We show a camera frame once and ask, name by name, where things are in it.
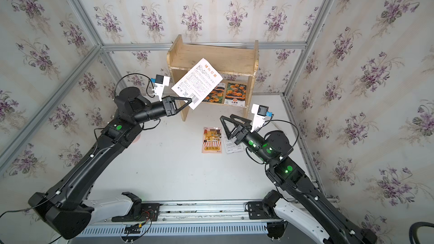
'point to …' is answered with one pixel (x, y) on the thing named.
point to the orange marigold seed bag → (235, 94)
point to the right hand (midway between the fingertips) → (228, 119)
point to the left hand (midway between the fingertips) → (192, 103)
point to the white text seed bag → (231, 146)
